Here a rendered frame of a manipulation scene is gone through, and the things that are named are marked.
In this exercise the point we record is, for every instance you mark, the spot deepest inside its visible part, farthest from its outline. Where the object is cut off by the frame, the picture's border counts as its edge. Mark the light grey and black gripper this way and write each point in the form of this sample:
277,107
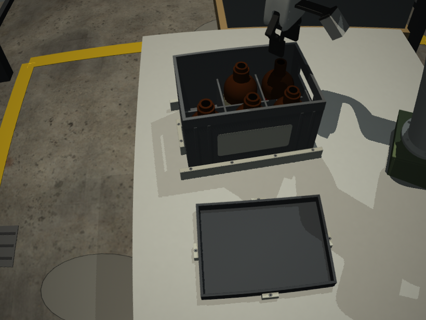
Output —
289,17

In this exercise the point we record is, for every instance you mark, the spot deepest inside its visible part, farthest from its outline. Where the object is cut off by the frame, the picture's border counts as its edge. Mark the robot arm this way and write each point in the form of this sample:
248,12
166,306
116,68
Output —
413,132

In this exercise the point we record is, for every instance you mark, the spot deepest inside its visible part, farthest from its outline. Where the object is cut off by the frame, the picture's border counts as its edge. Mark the dark grey divided crate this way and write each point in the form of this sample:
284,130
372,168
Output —
229,134

